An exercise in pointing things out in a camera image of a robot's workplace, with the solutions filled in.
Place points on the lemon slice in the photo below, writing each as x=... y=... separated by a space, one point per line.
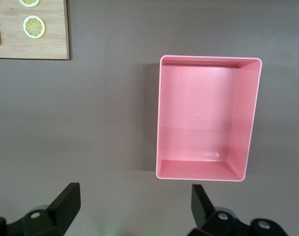
x=29 y=2
x=34 y=27

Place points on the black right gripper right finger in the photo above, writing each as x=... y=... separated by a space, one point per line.
x=200 y=206

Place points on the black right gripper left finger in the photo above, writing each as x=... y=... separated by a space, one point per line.
x=65 y=204

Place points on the brown table cover sheet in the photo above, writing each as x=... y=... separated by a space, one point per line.
x=102 y=110

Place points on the wooden cutting board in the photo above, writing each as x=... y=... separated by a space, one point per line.
x=56 y=46

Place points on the pink plastic bin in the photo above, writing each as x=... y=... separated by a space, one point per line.
x=196 y=110

